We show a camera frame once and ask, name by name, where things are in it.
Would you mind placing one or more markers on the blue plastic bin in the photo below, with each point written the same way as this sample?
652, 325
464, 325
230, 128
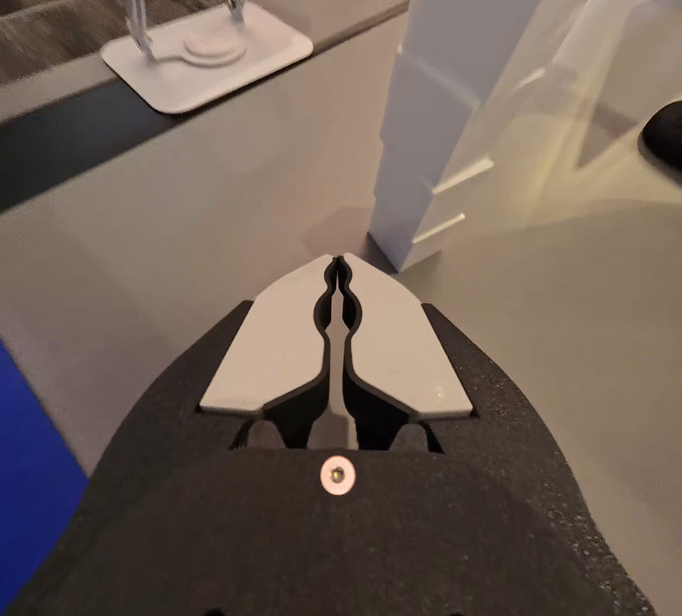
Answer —
32, 467

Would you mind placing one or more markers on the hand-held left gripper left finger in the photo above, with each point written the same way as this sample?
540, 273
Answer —
266, 349

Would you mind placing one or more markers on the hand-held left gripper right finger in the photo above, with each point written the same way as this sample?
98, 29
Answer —
405, 355

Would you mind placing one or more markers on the black padded wrist rest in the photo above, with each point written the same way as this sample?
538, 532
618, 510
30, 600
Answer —
666, 139

